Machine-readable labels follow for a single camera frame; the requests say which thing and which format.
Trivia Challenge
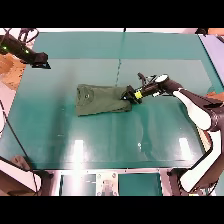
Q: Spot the dark green T-shirt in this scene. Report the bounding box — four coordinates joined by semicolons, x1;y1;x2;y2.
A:
75;83;134;117

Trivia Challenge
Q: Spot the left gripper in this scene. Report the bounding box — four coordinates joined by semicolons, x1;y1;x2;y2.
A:
30;51;52;70

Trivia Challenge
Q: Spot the silver frame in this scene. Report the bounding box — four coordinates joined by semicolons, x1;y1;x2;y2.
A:
42;167;175;197

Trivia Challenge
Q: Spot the black cable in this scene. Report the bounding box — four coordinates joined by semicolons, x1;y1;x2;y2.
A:
17;28;41;44
0;99;39;193

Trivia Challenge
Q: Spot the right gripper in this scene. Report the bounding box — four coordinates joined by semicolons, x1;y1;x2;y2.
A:
120;85;145;105

